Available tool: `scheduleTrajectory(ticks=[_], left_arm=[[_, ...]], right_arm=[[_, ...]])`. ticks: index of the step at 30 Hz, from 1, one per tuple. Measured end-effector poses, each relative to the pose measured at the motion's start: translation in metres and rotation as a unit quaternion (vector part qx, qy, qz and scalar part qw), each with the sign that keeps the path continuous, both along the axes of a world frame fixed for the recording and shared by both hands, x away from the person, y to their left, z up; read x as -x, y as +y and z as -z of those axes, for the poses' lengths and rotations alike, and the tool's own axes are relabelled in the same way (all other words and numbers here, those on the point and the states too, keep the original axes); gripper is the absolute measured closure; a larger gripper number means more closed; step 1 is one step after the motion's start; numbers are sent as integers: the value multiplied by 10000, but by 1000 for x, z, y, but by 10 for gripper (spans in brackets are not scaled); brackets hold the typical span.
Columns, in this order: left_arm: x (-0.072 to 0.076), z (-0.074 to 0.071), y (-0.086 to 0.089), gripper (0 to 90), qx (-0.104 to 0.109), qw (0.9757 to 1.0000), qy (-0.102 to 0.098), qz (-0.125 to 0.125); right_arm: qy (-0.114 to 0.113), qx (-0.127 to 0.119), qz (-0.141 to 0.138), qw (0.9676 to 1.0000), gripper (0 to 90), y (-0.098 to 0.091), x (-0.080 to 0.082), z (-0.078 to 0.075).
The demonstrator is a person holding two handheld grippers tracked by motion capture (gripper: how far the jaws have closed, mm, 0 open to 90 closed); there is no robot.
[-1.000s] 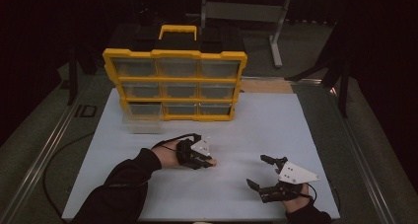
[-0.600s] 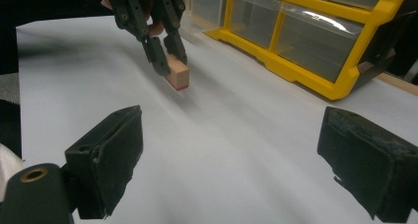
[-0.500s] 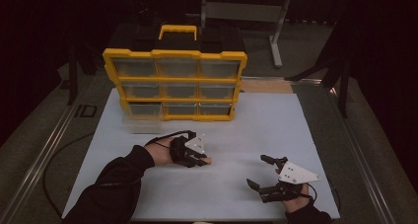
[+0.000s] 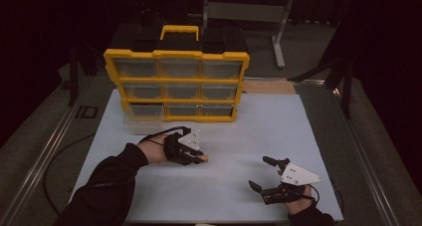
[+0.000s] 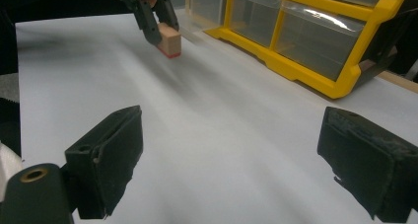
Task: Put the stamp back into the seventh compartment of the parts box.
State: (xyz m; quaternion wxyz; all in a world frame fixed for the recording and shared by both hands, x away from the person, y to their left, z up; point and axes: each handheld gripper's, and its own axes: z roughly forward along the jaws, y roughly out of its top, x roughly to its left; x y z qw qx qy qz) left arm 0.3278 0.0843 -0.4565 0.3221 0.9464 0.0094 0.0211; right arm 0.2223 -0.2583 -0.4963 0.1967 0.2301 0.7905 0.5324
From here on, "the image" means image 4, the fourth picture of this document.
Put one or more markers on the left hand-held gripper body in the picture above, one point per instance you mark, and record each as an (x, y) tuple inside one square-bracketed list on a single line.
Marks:
[(175, 146)]

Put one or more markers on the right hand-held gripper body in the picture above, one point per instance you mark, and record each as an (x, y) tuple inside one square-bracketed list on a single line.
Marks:
[(292, 178)]

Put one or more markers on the clear plastic drawer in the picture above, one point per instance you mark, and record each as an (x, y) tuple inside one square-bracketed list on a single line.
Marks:
[(144, 126)]

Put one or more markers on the yellow drawer organizer cabinet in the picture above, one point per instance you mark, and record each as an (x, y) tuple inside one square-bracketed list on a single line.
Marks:
[(179, 80)]

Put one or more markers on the person's left hand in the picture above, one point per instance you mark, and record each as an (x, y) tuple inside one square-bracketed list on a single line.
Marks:
[(154, 151)]

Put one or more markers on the person's right hand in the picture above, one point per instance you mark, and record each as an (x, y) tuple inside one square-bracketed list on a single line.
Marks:
[(300, 204)]

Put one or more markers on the set of clear drawers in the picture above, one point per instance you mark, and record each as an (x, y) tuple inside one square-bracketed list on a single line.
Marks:
[(179, 68)]

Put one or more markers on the black tripod stand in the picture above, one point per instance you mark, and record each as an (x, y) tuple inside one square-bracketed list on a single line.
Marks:
[(73, 83), (346, 86)]

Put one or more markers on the grey metal stand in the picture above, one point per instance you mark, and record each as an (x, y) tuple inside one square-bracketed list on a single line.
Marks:
[(245, 12)]

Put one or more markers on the metal rail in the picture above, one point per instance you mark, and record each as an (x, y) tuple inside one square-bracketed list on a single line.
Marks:
[(40, 159), (361, 159)]

